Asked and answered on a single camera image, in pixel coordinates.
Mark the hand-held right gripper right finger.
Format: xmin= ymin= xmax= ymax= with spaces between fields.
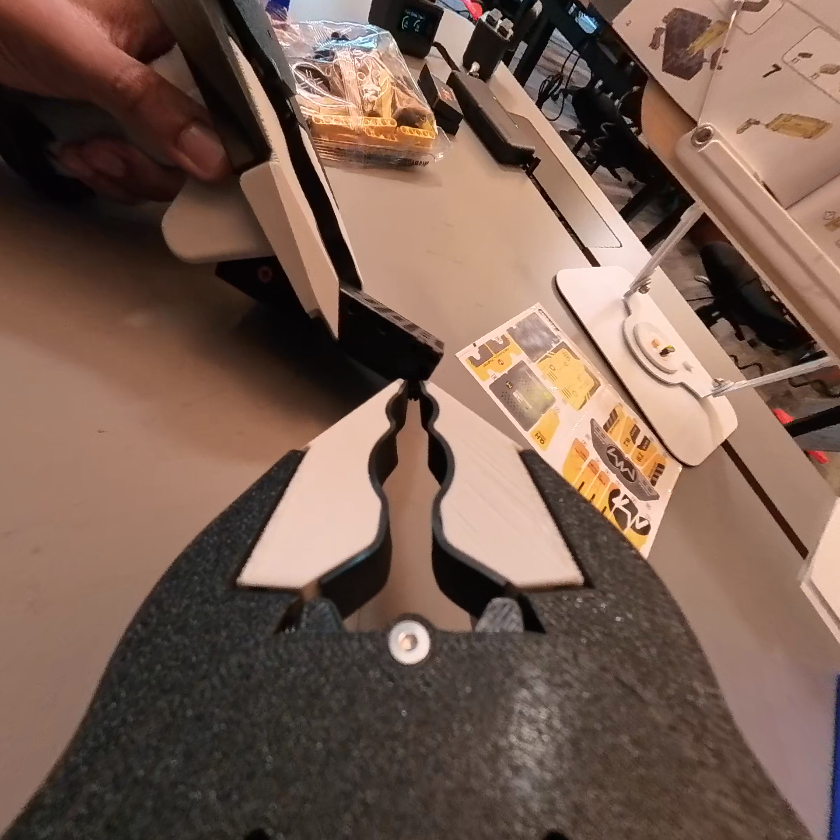
xmin=420 ymin=381 xmax=585 ymax=588

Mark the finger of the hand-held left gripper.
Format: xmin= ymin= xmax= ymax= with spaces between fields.
xmin=161 ymin=176 xmax=301 ymax=307
xmin=226 ymin=36 xmax=365 ymax=341

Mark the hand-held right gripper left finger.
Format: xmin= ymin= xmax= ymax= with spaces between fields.
xmin=236 ymin=379 xmax=408 ymax=588

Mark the black perforated block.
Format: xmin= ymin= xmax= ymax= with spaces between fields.
xmin=338 ymin=282 xmax=445 ymax=382

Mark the person's left hand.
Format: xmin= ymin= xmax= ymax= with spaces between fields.
xmin=0 ymin=0 xmax=232 ymax=204

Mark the yellow grey sticker sheet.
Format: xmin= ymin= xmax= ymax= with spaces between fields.
xmin=456 ymin=303 xmax=670 ymax=559

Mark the bag of yellow parts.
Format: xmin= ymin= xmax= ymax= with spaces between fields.
xmin=276 ymin=20 xmax=450 ymax=173

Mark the black device with display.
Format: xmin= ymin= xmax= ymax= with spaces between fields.
xmin=369 ymin=0 xmax=444 ymax=56

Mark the black box red label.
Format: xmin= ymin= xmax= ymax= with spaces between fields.
xmin=419 ymin=62 xmax=466 ymax=131

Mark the white wooden book stand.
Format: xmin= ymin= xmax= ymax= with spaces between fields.
xmin=556 ymin=0 xmax=840 ymax=468

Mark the black power strip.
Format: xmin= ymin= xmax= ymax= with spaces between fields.
xmin=448 ymin=69 xmax=538 ymax=170

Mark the black holder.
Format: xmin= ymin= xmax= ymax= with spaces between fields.
xmin=462 ymin=10 xmax=514 ymax=81

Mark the white paper document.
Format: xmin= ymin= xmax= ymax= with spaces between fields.
xmin=797 ymin=499 xmax=840 ymax=647

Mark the black office chair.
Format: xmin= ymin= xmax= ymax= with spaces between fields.
xmin=699 ymin=241 xmax=808 ymax=352
xmin=538 ymin=66 xmax=664 ymax=198

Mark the instruction booklet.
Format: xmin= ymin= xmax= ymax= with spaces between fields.
xmin=610 ymin=0 xmax=840 ymax=204

